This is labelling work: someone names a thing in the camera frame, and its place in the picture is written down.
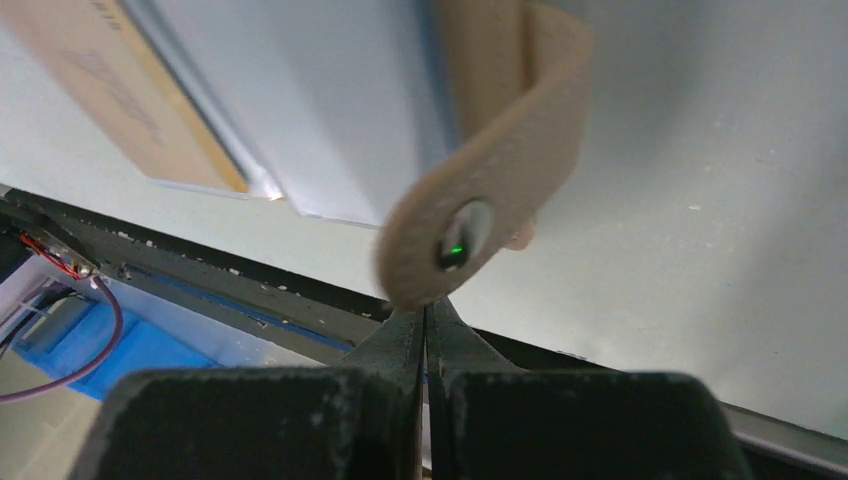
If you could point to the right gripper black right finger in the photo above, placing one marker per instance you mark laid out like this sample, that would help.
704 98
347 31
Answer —
494 420

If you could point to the blue plastic crate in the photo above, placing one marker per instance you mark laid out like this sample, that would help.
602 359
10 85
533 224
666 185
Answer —
80 329

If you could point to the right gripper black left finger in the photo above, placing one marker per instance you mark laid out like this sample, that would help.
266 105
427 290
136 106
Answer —
359 418

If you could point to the orange credit card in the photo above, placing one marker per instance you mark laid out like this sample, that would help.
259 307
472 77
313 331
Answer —
102 61

